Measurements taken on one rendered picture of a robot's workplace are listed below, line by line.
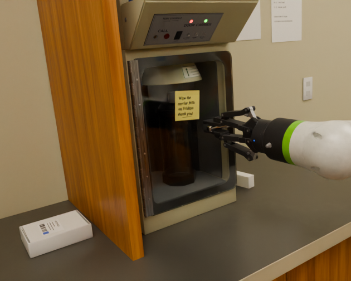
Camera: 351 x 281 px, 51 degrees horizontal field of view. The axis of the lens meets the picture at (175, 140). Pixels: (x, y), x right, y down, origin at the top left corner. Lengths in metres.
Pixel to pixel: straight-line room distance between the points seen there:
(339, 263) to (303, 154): 0.49
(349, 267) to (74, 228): 0.76
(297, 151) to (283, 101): 1.17
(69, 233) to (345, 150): 0.67
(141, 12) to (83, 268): 0.57
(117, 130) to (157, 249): 0.32
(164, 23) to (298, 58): 1.20
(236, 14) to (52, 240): 0.72
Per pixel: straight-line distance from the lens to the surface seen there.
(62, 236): 0.99
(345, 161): 0.69
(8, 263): 1.00
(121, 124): 0.78
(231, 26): 0.98
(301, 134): 0.73
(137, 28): 0.82
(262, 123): 0.82
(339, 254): 1.12
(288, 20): 1.90
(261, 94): 1.77
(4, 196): 1.29
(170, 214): 1.01
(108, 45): 0.76
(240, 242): 0.93
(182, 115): 0.95
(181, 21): 0.87
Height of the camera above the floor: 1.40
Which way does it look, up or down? 14 degrees down
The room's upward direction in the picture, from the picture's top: 5 degrees counter-clockwise
